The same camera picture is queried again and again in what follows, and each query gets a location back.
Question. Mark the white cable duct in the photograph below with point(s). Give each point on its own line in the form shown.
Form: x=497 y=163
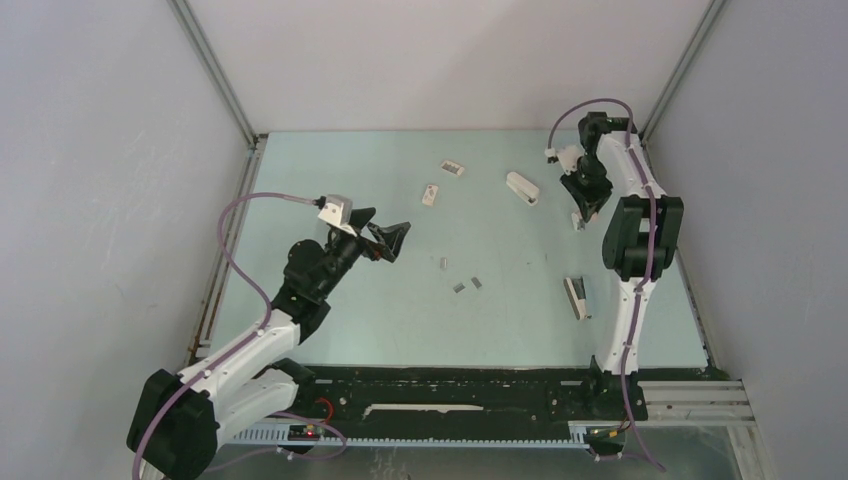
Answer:
x=285 y=434

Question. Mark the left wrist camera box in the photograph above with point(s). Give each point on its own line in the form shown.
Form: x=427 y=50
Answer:
x=336 y=211

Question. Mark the grey white stapler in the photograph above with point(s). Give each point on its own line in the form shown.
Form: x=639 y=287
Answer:
x=576 y=291

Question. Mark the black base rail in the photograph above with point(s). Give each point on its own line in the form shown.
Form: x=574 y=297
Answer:
x=463 y=403

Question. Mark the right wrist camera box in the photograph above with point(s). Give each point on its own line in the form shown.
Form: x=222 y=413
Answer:
x=567 y=158

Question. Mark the white staple box barcode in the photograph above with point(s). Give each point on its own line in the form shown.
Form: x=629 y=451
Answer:
x=452 y=168

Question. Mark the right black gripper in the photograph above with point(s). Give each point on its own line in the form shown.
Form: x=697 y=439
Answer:
x=588 y=200

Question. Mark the small white staple box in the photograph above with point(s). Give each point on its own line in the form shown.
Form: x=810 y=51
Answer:
x=430 y=194

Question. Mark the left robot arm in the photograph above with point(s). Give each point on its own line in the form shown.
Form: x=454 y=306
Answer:
x=183 y=419

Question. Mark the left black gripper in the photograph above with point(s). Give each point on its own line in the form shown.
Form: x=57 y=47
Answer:
x=390 y=236

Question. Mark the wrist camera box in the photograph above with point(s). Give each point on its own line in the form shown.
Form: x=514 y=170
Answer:
x=567 y=158
x=336 y=211

